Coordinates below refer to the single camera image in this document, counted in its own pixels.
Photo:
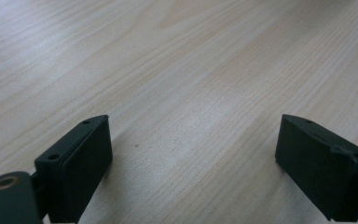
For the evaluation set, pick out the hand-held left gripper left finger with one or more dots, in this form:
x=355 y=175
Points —
x=74 y=168

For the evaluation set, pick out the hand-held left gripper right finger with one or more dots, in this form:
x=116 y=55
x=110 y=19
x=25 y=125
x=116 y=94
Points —
x=320 y=168

